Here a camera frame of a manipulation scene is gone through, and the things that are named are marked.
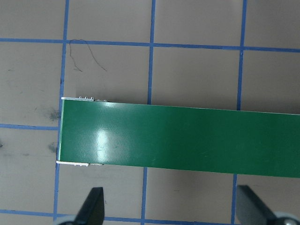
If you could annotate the green conveyor belt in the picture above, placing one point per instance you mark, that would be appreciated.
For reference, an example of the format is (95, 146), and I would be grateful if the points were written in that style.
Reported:
(178, 138)

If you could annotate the thin black thread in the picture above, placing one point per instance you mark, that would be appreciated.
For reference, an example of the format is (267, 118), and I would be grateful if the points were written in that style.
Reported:
(73, 59)

